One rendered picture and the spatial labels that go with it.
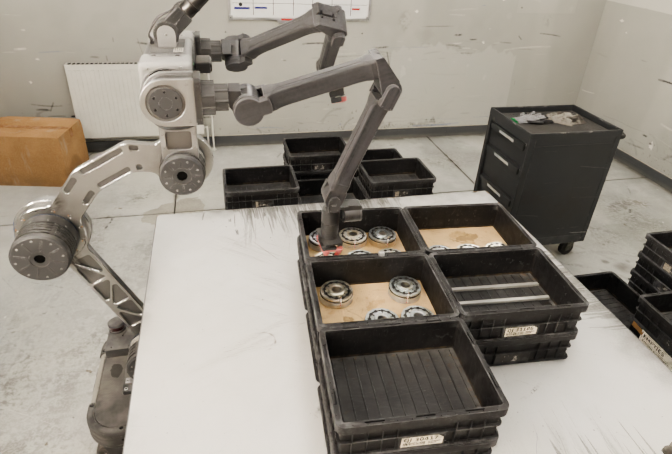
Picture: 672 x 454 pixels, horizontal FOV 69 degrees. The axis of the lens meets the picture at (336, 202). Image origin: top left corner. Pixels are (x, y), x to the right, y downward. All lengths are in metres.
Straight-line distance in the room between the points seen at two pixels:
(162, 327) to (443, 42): 3.84
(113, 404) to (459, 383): 1.32
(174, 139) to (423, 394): 1.04
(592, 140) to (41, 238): 2.74
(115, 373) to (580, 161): 2.64
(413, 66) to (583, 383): 3.61
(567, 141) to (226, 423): 2.36
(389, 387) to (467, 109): 4.13
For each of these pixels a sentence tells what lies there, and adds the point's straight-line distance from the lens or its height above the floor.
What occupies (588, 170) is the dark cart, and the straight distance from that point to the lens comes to 3.28.
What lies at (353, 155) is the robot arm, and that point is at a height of 1.27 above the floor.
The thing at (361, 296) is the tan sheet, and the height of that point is 0.83.
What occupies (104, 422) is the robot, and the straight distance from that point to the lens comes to 2.13.
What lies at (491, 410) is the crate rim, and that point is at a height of 0.93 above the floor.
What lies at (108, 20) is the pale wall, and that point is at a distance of 4.45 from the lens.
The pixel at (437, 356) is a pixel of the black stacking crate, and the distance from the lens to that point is 1.46.
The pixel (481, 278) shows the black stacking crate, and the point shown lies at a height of 0.83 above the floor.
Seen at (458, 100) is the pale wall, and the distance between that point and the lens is 5.14.
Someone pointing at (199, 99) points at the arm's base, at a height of 1.46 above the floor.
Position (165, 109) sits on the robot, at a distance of 1.30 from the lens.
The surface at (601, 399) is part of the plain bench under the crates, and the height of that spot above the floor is 0.70.
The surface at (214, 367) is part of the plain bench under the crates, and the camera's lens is 1.57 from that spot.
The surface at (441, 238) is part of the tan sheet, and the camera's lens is 1.92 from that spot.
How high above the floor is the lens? 1.86
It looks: 30 degrees down
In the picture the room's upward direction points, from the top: 3 degrees clockwise
